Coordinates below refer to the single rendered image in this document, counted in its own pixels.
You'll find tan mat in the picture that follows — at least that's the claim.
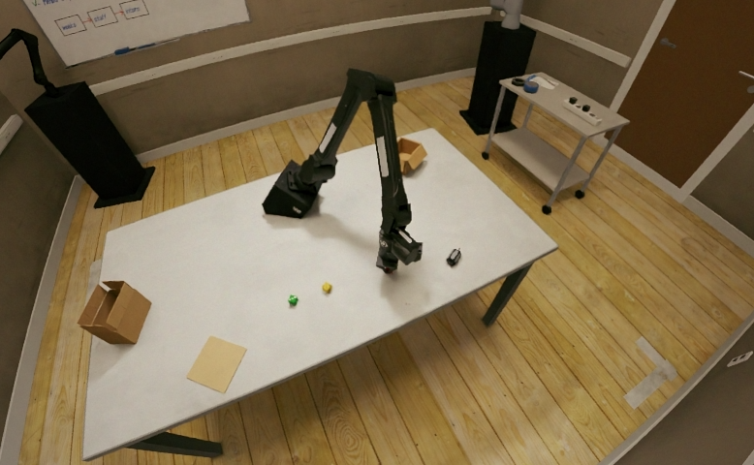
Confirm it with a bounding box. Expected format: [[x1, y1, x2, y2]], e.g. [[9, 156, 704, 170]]
[[186, 335, 247, 393]]

